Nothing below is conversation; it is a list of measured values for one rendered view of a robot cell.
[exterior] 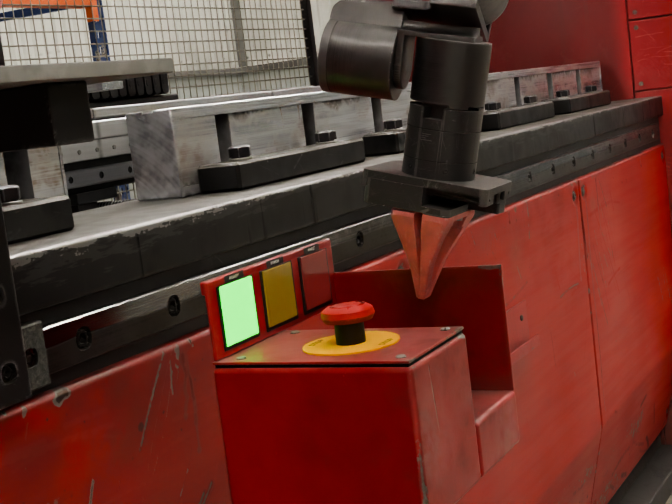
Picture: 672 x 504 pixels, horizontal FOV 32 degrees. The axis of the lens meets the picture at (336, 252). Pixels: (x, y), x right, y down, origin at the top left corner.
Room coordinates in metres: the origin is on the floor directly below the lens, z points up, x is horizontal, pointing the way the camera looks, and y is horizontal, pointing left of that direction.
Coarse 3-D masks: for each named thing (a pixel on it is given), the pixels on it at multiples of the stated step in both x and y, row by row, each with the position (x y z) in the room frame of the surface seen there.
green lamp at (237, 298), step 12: (228, 288) 0.86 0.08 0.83; (240, 288) 0.88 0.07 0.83; (252, 288) 0.89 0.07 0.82; (228, 300) 0.86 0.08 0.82; (240, 300) 0.88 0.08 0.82; (252, 300) 0.89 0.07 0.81; (228, 312) 0.86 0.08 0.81; (240, 312) 0.87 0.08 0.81; (252, 312) 0.89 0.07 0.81; (228, 324) 0.86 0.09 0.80; (240, 324) 0.87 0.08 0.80; (252, 324) 0.89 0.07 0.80; (228, 336) 0.86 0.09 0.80; (240, 336) 0.87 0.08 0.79
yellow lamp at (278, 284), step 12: (288, 264) 0.95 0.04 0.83; (264, 276) 0.91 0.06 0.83; (276, 276) 0.93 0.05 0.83; (288, 276) 0.94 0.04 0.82; (264, 288) 0.91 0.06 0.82; (276, 288) 0.92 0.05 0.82; (288, 288) 0.94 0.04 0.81; (276, 300) 0.92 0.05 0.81; (288, 300) 0.94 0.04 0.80; (276, 312) 0.92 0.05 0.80; (288, 312) 0.94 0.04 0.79; (276, 324) 0.92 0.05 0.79
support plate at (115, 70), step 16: (32, 64) 0.71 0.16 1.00; (48, 64) 0.72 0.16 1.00; (64, 64) 0.73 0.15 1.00; (80, 64) 0.75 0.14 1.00; (96, 64) 0.76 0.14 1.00; (112, 64) 0.77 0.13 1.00; (128, 64) 0.79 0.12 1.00; (144, 64) 0.80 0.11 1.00; (160, 64) 0.82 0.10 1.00; (0, 80) 0.68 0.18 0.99; (16, 80) 0.69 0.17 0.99; (32, 80) 0.71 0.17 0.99; (48, 80) 0.72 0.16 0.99; (64, 80) 0.75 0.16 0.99; (80, 80) 0.78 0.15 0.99; (96, 80) 0.81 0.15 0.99; (112, 80) 0.84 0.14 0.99
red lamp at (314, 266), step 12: (324, 252) 1.00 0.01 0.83; (300, 264) 0.96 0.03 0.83; (312, 264) 0.98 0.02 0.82; (324, 264) 1.00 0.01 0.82; (312, 276) 0.98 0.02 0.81; (324, 276) 1.00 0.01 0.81; (312, 288) 0.98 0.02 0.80; (324, 288) 0.99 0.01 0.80; (312, 300) 0.97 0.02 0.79; (324, 300) 0.99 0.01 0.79
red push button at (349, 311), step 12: (324, 312) 0.84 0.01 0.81; (336, 312) 0.83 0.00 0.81; (348, 312) 0.83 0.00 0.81; (360, 312) 0.83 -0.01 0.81; (372, 312) 0.84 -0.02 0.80; (336, 324) 0.83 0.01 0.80; (348, 324) 0.84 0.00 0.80; (360, 324) 0.84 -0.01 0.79; (336, 336) 0.85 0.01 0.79; (348, 336) 0.84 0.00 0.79; (360, 336) 0.84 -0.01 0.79
